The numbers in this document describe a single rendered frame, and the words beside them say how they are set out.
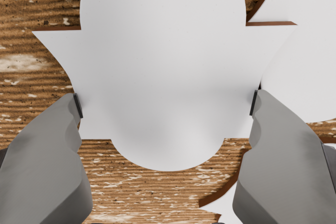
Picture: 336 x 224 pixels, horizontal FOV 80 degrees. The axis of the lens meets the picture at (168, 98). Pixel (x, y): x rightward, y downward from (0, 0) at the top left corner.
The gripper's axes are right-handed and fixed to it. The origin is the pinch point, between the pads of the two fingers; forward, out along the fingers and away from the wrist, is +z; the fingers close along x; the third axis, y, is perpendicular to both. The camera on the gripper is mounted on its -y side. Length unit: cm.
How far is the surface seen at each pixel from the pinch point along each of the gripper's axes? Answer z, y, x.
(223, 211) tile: -0.1, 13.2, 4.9
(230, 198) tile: -0.1, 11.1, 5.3
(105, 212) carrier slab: 0.5, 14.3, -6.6
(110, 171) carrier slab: 0.6, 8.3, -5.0
